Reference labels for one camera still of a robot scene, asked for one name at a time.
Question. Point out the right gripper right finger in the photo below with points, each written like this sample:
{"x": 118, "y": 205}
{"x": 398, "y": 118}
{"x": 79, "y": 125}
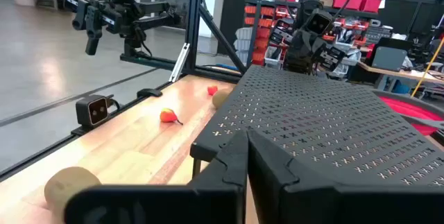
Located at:
{"x": 329, "y": 206}

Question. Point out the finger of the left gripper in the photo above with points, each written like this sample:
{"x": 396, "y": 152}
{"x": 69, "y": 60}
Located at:
{"x": 295, "y": 57}
{"x": 308, "y": 55}

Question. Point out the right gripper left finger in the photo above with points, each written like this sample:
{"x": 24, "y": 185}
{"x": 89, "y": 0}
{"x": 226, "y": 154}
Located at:
{"x": 156, "y": 206}

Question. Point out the brown toy kiwi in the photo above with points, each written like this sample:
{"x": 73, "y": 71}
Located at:
{"x": 66, "y": 186}
{"x": 219, "y": 99}

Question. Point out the small orange-red toy peach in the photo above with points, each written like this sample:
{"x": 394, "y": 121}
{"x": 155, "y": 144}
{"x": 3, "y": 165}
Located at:
{"x": 212, "y": 90}
{"x": 167, "y": 116}

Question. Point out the red grey collapsible colander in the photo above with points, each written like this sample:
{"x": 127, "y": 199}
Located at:
{"x": 409, "y": 111}

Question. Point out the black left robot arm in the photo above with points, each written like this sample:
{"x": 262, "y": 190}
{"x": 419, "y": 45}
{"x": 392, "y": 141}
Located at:
{"x": 307, "y": 7}

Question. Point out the black shelf rack red bins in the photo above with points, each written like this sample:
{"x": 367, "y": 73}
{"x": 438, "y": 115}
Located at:
{"x": 263, "y": 12}

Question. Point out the grey equipment case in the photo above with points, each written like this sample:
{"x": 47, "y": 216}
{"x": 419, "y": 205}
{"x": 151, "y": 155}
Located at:
{"x": 388, "y": 57}

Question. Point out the black perforated metal stand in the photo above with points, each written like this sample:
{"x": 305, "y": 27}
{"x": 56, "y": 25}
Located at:
{"x": 312, "y": 113}

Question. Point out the wooden desk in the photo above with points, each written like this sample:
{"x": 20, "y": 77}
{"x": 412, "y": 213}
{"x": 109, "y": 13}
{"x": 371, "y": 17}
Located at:
{"x": 409, "y": 74}

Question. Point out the silver aluminium bar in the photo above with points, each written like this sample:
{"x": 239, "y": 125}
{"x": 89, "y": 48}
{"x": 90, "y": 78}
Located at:
{"x": 180, "y": 62}

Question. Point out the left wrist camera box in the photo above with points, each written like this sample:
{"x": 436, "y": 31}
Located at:
{"x": 319, "y": 23}

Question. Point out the black frame clamp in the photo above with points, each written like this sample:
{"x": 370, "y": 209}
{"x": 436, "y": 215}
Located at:
{"x": 149, "y": 93}

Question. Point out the black table-level camera box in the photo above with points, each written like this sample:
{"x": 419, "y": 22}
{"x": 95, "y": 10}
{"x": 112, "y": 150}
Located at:
{"x": 92, "y": 111}

